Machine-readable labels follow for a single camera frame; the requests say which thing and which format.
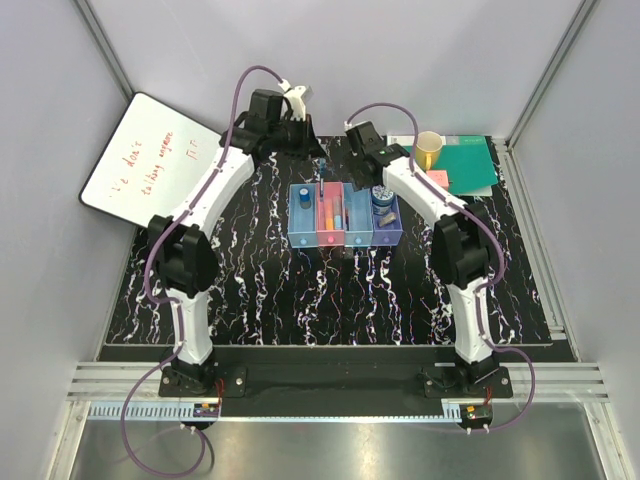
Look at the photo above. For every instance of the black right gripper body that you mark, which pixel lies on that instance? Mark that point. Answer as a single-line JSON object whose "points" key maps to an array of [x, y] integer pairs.
{"points": [[358, 176]]}

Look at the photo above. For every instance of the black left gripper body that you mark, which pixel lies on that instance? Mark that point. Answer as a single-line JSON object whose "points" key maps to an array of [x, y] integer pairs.
{"points": [[292, 137]]}

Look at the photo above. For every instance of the blue cleaning gel jar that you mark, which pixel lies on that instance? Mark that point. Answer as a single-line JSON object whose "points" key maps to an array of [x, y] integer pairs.
{"points": [[382, 200]]}

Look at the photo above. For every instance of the blue gel pen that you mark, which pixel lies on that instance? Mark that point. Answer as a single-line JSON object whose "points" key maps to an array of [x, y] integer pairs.
{"points": [[321, 172]]}

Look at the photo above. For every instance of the blue grey highlighter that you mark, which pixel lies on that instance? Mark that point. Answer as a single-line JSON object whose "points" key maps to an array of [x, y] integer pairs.
{"points": [[337, 213]]}

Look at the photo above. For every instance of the light blue bin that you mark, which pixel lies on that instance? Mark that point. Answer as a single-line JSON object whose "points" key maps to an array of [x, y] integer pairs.
{"points": [[361, 232], [301, 222]]}

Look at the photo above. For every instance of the small beige eraser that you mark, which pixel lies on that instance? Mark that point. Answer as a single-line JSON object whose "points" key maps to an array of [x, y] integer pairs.
{"points": [[387, 219]]}

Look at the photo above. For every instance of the orange highlighter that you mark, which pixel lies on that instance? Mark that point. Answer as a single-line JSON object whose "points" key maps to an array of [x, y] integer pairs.
{"points": [[327, 214]]}

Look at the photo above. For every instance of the pink plastic bin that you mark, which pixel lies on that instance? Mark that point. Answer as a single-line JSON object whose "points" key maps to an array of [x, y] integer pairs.
{"points": [[334, 237]]}

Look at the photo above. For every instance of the purple plastic bin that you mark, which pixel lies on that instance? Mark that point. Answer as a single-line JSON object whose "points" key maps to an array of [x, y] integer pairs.
{"points": [[390, 235]]}

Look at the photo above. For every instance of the blue round stamp bottle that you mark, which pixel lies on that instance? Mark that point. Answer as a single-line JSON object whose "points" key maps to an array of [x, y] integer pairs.
{"points": [[305, 198]]}

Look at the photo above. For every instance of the green cutting mat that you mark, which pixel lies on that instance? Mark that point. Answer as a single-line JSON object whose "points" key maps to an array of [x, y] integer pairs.
{"points": [[469, 165]]}

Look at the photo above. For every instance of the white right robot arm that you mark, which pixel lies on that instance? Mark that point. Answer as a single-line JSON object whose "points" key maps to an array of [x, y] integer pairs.
{"points": [[461, 249]]}

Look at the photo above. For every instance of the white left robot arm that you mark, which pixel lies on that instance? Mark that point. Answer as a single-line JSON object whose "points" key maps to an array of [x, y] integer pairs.
{"points": [[181, 255]]}

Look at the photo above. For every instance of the yellow mug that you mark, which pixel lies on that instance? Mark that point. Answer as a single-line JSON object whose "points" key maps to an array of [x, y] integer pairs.
{"points": [[429, 145]]}

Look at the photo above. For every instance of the pink cube socket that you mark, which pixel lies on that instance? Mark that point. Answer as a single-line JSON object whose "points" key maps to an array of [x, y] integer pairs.
{"points": [[440, 177]]}

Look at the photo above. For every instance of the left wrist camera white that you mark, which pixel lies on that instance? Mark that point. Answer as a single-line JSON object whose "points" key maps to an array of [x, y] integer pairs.
{"points": [[297, 97]]}

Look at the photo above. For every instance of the white whiteboard black frame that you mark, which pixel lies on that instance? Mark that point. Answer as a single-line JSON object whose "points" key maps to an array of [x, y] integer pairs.
{"points": [[151, 163]]}

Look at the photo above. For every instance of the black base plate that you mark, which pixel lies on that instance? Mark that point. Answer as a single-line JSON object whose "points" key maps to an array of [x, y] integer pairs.
{"points": [[278, 383]]}

